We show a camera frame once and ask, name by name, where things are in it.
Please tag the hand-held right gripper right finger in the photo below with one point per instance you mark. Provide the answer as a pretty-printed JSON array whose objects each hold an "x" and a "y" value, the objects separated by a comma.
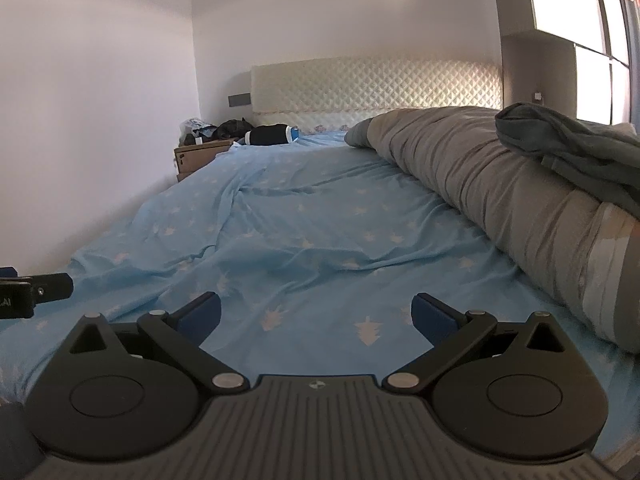
[{"x": 430, "y": 317}]

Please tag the grey patterned quilt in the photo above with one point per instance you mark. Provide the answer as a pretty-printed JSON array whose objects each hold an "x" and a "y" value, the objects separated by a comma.
[{"x": 475, "y": 170}]

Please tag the wooden nightstand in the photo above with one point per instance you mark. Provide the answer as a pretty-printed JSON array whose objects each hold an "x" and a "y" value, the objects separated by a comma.
[{"x": 200, "y": 155}]

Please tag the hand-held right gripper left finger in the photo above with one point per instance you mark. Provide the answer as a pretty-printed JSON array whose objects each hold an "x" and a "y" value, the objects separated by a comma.
[{"x": 202, "y": 317}]

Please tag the clear plastic bag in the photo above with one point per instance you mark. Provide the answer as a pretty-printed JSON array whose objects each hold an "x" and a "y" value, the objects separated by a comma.
[{"x": 197, "y": 127}]

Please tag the dark grey cloth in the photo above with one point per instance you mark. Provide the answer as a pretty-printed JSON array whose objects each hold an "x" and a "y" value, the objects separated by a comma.
[{"x": 17, "y": 435}]

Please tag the light blue bed sheet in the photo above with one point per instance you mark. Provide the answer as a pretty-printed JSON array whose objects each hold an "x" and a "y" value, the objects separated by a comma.
[{"x": 310, "y": 240}]

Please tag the grey wall switch panel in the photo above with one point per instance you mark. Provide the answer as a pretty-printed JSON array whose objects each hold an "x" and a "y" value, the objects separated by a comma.
[{"x": 239, "y": 100}]

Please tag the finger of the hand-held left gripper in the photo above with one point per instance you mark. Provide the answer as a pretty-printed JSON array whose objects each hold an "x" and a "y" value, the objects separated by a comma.
[{"x": 52, "y": 288}]

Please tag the cream quilted headboard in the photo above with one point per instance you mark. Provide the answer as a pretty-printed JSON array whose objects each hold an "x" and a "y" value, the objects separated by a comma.
[{"x": 375, "y": 90}]

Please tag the white wall socket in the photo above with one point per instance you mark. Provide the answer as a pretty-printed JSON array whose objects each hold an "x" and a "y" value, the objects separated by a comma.
[{"x": 537, "y": 96}]

